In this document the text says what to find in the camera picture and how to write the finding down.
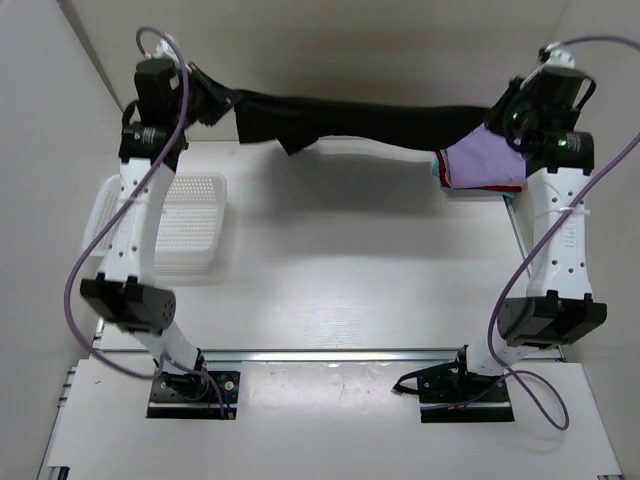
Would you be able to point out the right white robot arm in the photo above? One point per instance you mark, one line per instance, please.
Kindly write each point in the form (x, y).
(558, 307)

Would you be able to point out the white plastic basket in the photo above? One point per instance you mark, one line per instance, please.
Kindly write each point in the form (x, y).
(190, 226)

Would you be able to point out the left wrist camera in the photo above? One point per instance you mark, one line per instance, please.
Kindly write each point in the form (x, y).
(164, 50)

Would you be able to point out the black t shirt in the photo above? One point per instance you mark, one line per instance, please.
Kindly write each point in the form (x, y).
(298, 122)

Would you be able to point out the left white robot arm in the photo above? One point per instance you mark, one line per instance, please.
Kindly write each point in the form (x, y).
(123, 292)

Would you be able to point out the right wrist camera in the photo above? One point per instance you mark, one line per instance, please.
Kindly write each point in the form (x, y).
(555, 55)

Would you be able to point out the aluminium rail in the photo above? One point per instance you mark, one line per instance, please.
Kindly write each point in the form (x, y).
(331, 355)

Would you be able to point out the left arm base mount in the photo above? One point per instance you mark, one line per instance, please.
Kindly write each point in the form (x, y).
(188, 397)

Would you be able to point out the red folded t shirt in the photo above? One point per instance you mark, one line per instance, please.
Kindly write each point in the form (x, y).
(443, 167)

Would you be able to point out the purple folded t shirt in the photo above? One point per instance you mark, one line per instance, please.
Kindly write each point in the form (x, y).
(482, 159)

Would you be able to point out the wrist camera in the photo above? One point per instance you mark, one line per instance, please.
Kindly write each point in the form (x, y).
(164, 50)
(555, 55)

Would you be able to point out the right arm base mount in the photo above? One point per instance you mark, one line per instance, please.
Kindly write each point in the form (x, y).
(450, 393)

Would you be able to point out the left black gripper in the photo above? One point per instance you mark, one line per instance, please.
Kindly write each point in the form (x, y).
(224, 98)

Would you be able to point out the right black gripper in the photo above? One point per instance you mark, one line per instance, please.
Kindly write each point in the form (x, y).
(515, 92)

